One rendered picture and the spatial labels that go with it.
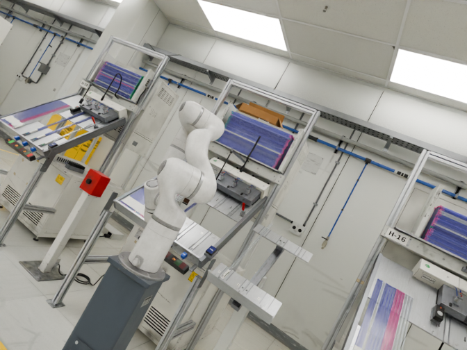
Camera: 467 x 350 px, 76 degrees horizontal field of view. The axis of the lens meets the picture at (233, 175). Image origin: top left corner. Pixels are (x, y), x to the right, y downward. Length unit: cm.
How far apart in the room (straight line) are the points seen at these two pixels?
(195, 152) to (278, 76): 302
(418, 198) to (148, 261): 167
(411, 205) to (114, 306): 176
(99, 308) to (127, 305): 11
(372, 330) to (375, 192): 208
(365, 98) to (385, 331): 275
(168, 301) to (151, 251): 99
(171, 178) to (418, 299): 141
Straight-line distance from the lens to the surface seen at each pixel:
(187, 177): 109
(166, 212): 111
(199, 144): 124
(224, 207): 195
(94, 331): 126
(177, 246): 170
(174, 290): 207
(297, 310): 352
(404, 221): 217
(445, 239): 201
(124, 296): 118
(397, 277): 195
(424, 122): 382
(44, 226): 287
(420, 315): 186
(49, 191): 289
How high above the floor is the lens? 110
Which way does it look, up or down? 3 degrees up
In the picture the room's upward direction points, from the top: 29 degrees clockwise
